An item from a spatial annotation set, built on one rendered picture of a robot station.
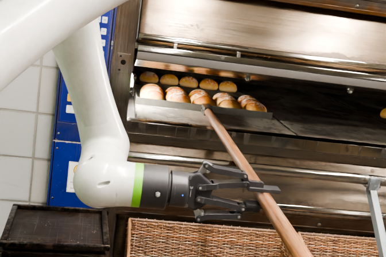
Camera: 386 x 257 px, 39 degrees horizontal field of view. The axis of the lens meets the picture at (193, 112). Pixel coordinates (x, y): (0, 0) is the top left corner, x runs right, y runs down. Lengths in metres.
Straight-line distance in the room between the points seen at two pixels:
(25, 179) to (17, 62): 1.13
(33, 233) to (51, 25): 0.89
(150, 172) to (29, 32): 0.44
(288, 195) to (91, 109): 0.99
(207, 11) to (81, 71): 0.78
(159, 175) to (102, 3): 0.40
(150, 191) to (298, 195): 0.94
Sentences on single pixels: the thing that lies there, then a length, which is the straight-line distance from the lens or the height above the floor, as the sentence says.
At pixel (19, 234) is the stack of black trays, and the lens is 1.59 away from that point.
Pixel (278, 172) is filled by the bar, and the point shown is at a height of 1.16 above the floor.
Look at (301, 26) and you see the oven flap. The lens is 1.86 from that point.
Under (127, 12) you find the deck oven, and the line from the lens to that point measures 1.76.
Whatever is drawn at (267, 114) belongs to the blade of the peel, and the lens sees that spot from 2.19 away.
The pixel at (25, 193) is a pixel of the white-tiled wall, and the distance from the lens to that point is 1.89.
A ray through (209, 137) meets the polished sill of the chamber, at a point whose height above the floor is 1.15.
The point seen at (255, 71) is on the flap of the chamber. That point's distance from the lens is 1.67.
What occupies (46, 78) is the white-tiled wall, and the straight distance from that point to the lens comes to 1.79.
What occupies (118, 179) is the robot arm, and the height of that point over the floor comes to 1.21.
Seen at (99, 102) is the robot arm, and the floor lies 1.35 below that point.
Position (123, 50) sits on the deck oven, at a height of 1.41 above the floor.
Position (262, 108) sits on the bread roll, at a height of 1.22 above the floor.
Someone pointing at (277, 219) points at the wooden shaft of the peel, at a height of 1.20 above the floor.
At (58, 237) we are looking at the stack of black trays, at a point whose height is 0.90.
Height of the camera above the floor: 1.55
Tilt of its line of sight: 10 degrees down
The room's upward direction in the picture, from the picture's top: 8 degrees clockwise
